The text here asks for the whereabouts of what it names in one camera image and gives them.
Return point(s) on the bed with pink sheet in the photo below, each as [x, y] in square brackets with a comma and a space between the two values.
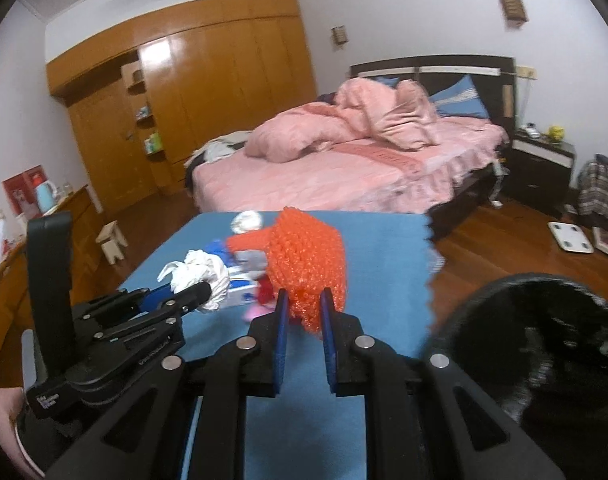
[361, 175]

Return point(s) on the grey foam net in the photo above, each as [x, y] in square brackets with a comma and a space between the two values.
[252, 262]

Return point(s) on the white tissue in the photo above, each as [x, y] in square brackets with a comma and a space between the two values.
[199, 267]

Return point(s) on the plaid shirt on chair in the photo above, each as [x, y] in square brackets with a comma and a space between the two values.
[593, 188]

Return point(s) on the black bed headboard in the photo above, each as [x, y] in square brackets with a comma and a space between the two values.
[493, 77]

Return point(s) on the blue plastic bag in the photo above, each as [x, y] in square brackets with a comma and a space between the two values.
[220, 249]

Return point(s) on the wooden sideboard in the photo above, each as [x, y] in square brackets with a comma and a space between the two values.
[15, 308]

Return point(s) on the black lined trash bin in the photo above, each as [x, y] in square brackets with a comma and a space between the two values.
[537, 344]

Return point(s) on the brown wall lamp left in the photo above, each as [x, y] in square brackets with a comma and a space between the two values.
[339, 36]

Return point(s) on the black bedside table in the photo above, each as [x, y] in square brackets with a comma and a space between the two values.
[539, 173]

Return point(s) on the white bathroom scale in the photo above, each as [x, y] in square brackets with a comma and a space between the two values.
[570, 238]

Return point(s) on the yellow plush toy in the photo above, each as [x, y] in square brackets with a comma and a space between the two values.
[556, 134]

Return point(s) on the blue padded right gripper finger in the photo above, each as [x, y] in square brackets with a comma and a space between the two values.
[360, 365]
[251, 365]

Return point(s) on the small white wooden stool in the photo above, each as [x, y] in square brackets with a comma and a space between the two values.
[112, 242]

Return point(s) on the pink sock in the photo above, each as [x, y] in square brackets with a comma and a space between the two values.
[256, 311]

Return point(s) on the red knitted glove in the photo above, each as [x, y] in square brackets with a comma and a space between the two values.
[265, 294]

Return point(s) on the brown wall lamp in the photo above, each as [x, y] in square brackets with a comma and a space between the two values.
[339, 36]
[514, 13]

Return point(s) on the blue pillow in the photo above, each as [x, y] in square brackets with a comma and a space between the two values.
[460, 100]

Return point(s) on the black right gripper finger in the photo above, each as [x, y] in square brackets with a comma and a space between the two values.
[192, 298]

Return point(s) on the wooden wardrobe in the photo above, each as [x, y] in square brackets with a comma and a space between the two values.
[144, 94]

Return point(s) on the wall power socket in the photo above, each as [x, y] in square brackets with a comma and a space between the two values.
[526, 72]

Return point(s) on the pink crumpled duvet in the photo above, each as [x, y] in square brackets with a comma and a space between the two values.
[362, 108]

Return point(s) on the small white paper ball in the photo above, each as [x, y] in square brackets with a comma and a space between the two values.
[246, 221]

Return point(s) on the white blue wipes box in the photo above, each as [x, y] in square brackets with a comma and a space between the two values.
[243, 287]

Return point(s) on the brown wall lamp right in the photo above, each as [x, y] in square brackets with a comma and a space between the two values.
[514, 13]

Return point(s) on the blue table cloth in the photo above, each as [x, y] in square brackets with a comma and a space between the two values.
[310, 430]

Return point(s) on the light blue kettle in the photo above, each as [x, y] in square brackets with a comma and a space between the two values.
[46, 194]

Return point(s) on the person's left hand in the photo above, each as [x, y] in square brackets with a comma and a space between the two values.
[11, 403]

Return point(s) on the clothes pile on bed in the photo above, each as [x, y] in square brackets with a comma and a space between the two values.
[220, 147]

